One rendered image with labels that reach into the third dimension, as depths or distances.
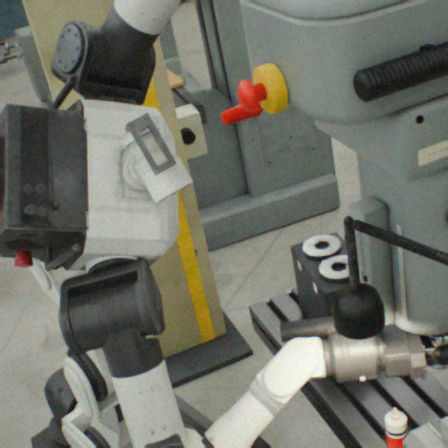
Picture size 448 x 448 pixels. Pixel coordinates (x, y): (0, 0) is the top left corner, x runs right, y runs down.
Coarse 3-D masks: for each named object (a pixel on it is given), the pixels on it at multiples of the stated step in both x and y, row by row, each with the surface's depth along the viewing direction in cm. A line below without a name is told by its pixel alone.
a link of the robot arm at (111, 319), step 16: (112, 288) 114; (128, 288) 112; (80, 304) 112; (96, 304) 111; (112, 304) 111; (128, 304) 111; (80, 320) 111; (96, 320) 111; (112, 320) 110; (128, 320) 111; (80, 336) 111; (96, 336) 111; (112, 336) 111; (128, 336) 111; (144, 336) 114; (112, 352) 112; (128, 352) 111; (144, 352) 112; (160, 352) 115; (112, 368) 113; (128, 368) 112; (144, 368) 112
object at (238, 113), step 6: (258, 102) 100; (234, 108) 99; (240, 108) 99; (258, 108) 99; (222, 114) 99; (228, 114) 98; (234, 114) 99; (240, 114) 99; (246, 114) 99; (252, 114) 99; (258, 114) 100; (228, 120) 99; (234, 120) 99; (240, 120) 100
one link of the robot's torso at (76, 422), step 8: (80, 408) 196; (72, 416) 194; (80, 416) 195; (88, 416) 197; (64, 424) 195; (72, 424) 192; (80, 424) 196; (88, 424) 198; (64, 432) 196; (72, 432) 191; (80, 432) 189; (72, 440) 193; (80, 440) 188; (88, 440) 186
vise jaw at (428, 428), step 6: (420, 426) 127; (426, 426) 127; (432, 426) 127; (414, 432) 127; (420, 432) 126; (426, 432) 126; (432, 432) 126; (438, 432) 126; (408, 438) 127; (414, 438) 126; (420, 438) 125; (426, 438) 125; (432, 438) 125; (438, 438) 125; (444, 438) 124; (402, 444) 128; (408, 444) 126; (414, 444) 125; (420, 444) 125; (426, 444) 124; (432, 444) 124; (438, 444) 123; (444, 444) 123
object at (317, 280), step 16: (320, 240) 169; (336, 240) 168; (304, 256) 167; (320, 256) 163; (336, 256) 162; (304, 272) 165; (320, 272) 158; (336, 272) 157; (304, 288) 170; (320, 288) 155; (336, 288) 154; (304, 304) 175; (320, 304) 159
